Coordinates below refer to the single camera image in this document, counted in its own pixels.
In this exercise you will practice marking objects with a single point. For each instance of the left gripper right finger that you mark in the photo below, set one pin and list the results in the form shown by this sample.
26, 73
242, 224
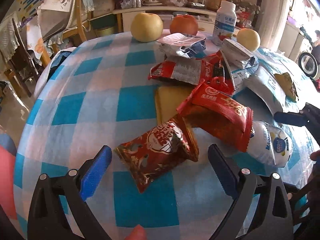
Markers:
273, 215

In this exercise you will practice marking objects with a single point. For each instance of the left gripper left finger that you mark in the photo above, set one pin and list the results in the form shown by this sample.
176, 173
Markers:
47, 219

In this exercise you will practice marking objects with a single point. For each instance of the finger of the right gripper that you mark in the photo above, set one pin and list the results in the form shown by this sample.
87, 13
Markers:
289, 118

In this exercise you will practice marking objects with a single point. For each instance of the white CDAY yogurt bottle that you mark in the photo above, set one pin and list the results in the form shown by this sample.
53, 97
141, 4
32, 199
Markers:
270, 145

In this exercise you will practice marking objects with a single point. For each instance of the white blue carton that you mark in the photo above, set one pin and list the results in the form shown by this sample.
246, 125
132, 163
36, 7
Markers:
242, 62

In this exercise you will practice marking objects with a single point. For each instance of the red white printed wrapper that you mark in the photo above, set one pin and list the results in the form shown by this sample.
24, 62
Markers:
212, 70

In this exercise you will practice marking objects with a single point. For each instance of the dark red snack packet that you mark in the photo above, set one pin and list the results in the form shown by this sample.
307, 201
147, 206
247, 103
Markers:
158, 151

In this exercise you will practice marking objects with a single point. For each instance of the grey white milk carton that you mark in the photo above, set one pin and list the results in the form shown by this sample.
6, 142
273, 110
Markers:
182, 45

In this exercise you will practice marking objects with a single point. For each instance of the green trash can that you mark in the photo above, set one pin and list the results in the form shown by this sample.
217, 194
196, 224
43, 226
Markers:
104, 26

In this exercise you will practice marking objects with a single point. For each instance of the operator hand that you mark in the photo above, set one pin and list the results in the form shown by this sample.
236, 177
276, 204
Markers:
138, 233

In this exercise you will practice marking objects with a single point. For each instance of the yellow crumpled snack wrapper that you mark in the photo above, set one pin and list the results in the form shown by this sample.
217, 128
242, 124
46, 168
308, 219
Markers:
288, 86

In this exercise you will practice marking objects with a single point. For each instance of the white feather tissue pack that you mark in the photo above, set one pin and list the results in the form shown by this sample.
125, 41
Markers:
264, 85

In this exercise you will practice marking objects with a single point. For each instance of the red Chinese snack packet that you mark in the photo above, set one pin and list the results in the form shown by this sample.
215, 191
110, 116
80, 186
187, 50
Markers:
219, 115

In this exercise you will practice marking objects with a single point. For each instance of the yellow pear right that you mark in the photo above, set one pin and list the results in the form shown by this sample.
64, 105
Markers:
248, 38

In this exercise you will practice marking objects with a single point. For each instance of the yellow pear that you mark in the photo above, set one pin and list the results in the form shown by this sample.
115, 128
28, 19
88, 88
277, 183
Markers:
248, 38
146, 27

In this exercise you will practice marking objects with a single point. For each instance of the white milk bottle blue label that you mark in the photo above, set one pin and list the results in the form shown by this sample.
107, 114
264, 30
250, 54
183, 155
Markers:
225, 22

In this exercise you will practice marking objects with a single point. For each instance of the yellow flat packet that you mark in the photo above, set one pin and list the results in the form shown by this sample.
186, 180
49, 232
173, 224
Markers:
167, 99

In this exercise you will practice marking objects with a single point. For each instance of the white TV cabinet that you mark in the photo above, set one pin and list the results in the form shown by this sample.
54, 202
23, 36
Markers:
205, 18

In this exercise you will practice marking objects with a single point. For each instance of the blue checkered tablecloth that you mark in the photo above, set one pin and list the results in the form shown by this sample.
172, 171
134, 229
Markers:
101, 95

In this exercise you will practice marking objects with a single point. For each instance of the red apple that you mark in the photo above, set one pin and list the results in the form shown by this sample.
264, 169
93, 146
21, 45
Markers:
185, 24

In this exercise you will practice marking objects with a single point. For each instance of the dark wooden chair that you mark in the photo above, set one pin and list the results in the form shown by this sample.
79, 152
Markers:
19, 66

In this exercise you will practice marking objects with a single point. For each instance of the yellow pear left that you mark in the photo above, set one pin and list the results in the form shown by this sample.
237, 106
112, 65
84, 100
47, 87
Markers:
146, 27

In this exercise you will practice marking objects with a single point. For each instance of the wooden chair with cloth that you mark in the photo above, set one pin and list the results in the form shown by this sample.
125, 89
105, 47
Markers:
60, 19

